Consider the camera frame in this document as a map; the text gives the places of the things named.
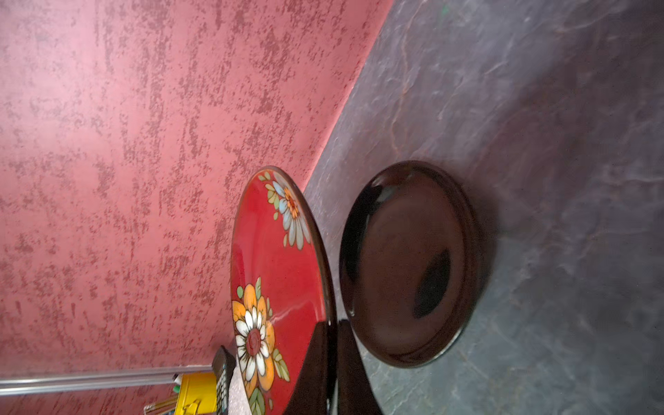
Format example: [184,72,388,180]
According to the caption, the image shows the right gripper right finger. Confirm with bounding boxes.
[336,320,382,415]

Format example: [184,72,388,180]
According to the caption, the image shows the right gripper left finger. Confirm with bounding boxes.
[284,322,331,415]

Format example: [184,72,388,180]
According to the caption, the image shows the red floral dinner plate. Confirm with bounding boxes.
[230,166,336,414]

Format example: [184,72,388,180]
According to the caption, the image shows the black dinner plate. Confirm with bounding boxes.
[339,161,482,368]

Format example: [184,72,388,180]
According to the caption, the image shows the bubble wrapped orange plate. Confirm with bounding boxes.
[228,366,252,415]

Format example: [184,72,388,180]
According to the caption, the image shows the yellow pen cup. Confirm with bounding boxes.
[175,372,218,415]

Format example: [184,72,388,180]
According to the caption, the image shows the pens in cup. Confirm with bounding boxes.
[143,375,183,415]

